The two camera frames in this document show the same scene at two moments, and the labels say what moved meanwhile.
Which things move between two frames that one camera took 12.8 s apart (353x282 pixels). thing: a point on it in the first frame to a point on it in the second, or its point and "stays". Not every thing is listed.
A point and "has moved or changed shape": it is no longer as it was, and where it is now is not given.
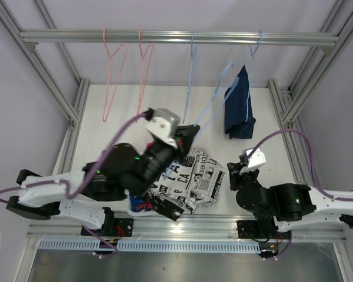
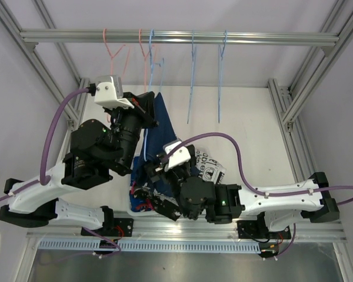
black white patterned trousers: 172,208 stays
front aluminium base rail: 176,230 stays
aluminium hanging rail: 181,37 stays
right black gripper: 235,176 to 156,170
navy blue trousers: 239,121 has moved or changed shape
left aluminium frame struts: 73,116 stays
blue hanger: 222,94 to 220,56
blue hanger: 252,56 to 160,62
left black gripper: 185,135 to 146,122
